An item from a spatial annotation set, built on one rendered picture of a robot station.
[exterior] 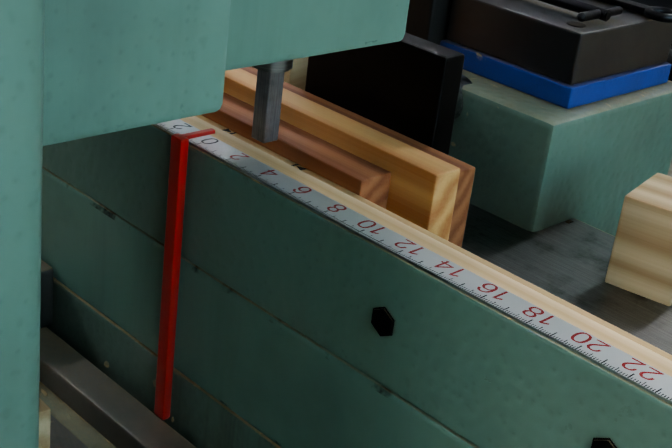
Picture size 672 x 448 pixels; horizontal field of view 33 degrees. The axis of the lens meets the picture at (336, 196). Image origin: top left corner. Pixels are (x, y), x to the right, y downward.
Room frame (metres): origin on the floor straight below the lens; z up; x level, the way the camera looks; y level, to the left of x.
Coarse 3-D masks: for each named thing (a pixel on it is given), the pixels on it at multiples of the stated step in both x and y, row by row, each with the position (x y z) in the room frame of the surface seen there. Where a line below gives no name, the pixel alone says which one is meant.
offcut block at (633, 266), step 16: (656, 176) 0.52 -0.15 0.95; (640, 192) 0.50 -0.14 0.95; (656, 192) 0.50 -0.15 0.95; (624, 208) 0.49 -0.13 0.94; (640, 208) 0.49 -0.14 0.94; (656, 208) 0.48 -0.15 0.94; (624, 224) 0.49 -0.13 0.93; (640, 224) 0.49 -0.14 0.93; (656, 224) 0.48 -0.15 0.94; (624, 240) 0.49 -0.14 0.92; (640, 240) 0.48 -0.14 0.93; (656, 240) 0.48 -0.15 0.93; (624, 256) 0.49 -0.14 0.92; (640, 256) 0.48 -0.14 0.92; (656, 256) 0.48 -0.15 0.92; (608, 272) 0.49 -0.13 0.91; (624, 272) 0.49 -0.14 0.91; (640, 272) 0.48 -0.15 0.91; (656, 272) 0.48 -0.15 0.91; (624, 288) 0.49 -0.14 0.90; (640, 288) 0.48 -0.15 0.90; (656, 288) 0.48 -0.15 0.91
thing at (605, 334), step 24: (192, 120) 0.51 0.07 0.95; (240, 144) 0.48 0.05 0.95; (288, 168) 0.46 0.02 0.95; (336, 192) 0.44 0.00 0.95; (384, 216) 0.42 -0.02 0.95; (432, 240) 0.41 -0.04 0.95; (480, 264) 0.39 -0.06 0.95; (504, 288) 0.37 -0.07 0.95; (528, 288) 0.38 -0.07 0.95; (552, 312) 0.36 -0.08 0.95; (576, 312) 0.36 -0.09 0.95; (600, 336) 0.35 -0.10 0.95; (648, 360) 0.34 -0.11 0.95
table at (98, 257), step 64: (64, 192) 0.53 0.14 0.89; (64, 256) 0.53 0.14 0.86; (128, 256) 0.49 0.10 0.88; (512, 256) 0.51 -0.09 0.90; (576, 256) 0.52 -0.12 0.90; (128, 320) 0.49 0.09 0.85; (192, 320) 0.45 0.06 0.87; (256, 320) 0.43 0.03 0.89; (640, 320) 0.46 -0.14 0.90; (256, 384) 0.42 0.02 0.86; (320, 384) 0.40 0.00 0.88
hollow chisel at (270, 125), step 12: (264, 72) 0.49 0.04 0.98; (264, 84) 0.49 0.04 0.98; (276, 84) 0.49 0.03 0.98; (264, 96) 0.49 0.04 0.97; (276, 96) 0.49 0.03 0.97; (264, 108) 0.49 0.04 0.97; (276, 108) 0.49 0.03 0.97; (264, 120) 0.49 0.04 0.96; (276, 120) 0.49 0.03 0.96; (252, 132) 0.50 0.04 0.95; (264, 132) 0.49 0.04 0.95; (276, 132) 0.49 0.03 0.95
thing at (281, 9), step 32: (256, 0) 0.44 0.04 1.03; (288, 0) 0.45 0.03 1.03; (320, 0) 0.47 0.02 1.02; (352, 0) 0.48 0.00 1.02; (384, 0) 0.49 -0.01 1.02; (256, 32) 0.44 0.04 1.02; (288, 32) 0.45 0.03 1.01; (320, 32) 0.47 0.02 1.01; (352, 32) 0.48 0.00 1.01; (384, 32) 0.50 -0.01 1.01; (256, 64) 0.44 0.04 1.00; (288, 64) 0.49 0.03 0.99
